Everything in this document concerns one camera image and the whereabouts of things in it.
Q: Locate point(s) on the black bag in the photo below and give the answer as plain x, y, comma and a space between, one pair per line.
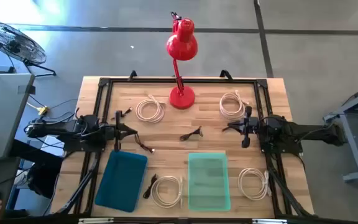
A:
43, 180

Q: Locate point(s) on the translucent green plastic bin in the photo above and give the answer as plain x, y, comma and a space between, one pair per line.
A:
208, 186

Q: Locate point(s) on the blue plastic bin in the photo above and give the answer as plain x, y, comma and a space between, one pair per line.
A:
120, 180

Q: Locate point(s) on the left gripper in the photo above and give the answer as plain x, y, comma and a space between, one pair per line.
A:
118, 132

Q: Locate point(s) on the red desk lamp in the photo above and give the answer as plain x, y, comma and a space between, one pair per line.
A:
182, 46

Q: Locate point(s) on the silver metal bracket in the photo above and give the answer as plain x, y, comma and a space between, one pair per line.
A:
96, 220
269, 221

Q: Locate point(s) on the translucent tape strip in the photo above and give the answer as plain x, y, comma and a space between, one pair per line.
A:
26, 89

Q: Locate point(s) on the white paper sheet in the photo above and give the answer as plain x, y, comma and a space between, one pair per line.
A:
53, 147

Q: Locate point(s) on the black floor fan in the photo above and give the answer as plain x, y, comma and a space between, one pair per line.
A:
14, 43

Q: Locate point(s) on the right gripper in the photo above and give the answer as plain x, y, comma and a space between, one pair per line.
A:
248, 127

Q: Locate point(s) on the black aluminium table frame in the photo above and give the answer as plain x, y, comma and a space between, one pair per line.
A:
141, 80

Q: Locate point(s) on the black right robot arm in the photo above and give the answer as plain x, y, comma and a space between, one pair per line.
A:
306, 130

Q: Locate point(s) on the blue-grey metal frame table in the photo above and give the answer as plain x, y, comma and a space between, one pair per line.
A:
350, 141

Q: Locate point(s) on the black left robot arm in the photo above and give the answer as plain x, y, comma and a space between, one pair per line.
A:
64, 129

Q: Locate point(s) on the light grey table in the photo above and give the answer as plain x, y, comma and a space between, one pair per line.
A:
2, 118

